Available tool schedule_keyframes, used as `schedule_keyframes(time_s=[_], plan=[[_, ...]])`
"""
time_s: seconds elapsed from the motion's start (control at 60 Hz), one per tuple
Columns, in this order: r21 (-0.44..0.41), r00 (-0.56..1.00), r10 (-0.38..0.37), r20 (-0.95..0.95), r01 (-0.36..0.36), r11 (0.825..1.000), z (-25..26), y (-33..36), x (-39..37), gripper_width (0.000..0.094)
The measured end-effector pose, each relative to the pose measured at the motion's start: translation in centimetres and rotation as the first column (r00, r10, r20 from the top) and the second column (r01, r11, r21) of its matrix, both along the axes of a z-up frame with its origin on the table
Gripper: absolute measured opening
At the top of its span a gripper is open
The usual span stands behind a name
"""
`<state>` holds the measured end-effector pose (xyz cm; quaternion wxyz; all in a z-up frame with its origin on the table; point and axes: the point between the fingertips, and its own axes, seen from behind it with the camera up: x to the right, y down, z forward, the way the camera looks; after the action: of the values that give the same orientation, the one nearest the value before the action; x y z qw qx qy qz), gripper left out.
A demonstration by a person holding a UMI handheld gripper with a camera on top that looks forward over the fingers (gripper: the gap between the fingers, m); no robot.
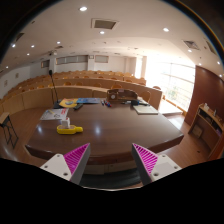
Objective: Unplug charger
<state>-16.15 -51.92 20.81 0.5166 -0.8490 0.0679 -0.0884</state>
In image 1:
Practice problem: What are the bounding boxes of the blue printed booklet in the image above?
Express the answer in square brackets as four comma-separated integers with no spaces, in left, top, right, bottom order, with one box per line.
[76,98,101,104]

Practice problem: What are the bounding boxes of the white red printed sheet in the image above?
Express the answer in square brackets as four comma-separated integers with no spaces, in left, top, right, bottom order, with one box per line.
[41,108,69,120]

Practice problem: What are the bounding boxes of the black microphone stand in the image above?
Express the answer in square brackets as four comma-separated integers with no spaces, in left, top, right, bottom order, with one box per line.
[49,69,61,109]

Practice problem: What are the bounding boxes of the white charger plug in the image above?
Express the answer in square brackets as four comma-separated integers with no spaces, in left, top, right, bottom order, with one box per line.
[61,117,70,129]

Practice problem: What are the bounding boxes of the wooden side shelf cabinet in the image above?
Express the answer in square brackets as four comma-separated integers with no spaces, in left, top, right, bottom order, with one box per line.
[189,103,224,161]

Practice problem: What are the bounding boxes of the large oval wooden desk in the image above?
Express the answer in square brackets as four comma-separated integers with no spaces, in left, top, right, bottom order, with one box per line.
[27,104,184,165]

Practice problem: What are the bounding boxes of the red marker pen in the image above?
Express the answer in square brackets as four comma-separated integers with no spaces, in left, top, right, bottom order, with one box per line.
[105,101,111,107]

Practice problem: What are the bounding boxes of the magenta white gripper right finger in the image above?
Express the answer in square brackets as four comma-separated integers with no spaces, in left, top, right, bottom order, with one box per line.
[132,143,181,185]

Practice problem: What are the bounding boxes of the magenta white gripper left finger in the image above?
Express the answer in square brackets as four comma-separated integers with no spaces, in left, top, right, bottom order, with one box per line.
[41,143,91,185]

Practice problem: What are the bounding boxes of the wooden stool black legs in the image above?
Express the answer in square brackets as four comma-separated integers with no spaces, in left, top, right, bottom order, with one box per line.
[0,112,18,148]

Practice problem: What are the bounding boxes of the wooden box with clock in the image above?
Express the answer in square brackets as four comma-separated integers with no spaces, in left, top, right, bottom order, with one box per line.
[106,88,138,103]

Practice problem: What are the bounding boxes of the black remote control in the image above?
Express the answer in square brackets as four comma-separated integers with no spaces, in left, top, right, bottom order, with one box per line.
[73,104,83,110]

